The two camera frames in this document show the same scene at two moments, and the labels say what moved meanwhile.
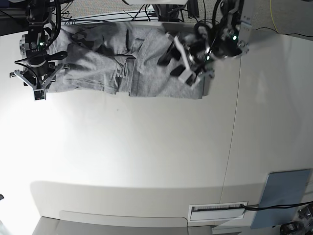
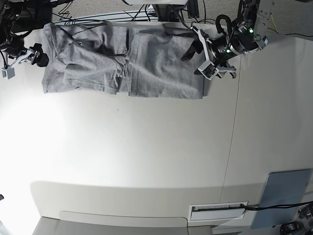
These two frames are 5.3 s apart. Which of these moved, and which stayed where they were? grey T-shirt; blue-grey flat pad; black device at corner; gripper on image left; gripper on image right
Moved: gripper on image left; gripper on image right
Stayed: black device at corner; grey T-shirt; blue-grey flat pad
